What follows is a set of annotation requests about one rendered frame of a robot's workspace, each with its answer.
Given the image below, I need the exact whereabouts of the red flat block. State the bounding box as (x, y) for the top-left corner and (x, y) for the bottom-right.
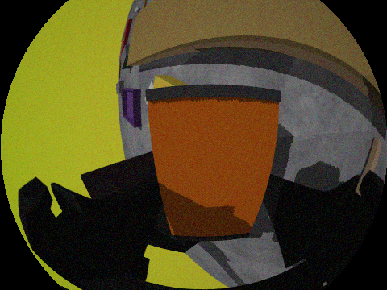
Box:
(122, 19), (132, 52)

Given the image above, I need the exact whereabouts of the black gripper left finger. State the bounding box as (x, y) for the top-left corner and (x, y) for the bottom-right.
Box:
(51, 175), (164, 275)

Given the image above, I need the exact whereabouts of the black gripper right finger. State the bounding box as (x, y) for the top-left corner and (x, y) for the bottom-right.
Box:
(262, 174), (360, 267)

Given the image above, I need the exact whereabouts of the yellow rectangular block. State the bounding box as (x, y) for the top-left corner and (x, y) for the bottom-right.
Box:
(154, 75), (187, 89)

